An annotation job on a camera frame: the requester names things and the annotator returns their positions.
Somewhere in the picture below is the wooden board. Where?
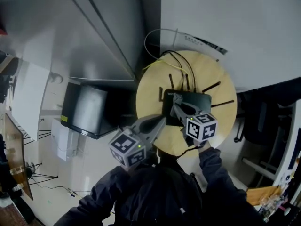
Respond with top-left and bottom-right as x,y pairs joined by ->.
4,113 -> 34,201

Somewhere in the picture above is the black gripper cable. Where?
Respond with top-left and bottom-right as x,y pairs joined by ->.
176,144 -> 204,158

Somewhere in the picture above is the white printed paper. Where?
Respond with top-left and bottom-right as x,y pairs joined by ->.
174,30 -> 229,56

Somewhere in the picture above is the black tripod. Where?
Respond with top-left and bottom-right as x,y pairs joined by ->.
24,161 -> 59,186

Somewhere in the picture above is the person's right forearm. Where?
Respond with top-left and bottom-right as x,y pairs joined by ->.
197,141 -> 261,226

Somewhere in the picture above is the white shelf unit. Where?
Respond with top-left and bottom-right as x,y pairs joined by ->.
242,102 -> 301,204

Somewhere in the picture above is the person's left forearm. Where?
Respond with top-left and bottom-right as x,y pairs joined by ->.
54,165 -> 135,226

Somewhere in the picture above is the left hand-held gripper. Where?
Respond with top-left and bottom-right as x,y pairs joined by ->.
108,113 -> 168,168

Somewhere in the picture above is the black router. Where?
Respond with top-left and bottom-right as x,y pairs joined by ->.
158,73 -> 236,127

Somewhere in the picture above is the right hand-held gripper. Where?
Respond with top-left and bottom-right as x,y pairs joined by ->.
170,100 -> 218,147

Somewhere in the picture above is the grey cable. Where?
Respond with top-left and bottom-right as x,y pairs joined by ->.
144,28 -> 179,60

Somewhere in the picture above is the white box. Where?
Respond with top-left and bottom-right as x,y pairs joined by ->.
51,118 -> 80,161

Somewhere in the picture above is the white board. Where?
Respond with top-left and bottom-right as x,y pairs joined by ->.
11,61 -> 51,142

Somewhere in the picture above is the brown cardboard box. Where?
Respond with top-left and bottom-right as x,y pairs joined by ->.
246,185 -> 284,207

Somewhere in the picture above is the person's dark jacket torso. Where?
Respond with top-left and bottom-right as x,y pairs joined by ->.
110,147 -> 207,226

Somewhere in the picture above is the yellow cable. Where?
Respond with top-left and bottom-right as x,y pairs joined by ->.
142,59 -> 189,76

